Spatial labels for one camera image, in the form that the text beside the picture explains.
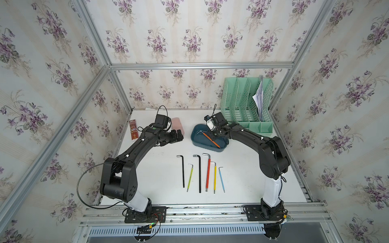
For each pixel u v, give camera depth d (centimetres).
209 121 85
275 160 51
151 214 72
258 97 91
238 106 122
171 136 79
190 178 86
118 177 44
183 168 88
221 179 85
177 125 108
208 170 88
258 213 73
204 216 74
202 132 104
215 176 86
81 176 39
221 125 74
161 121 70
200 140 101
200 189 81
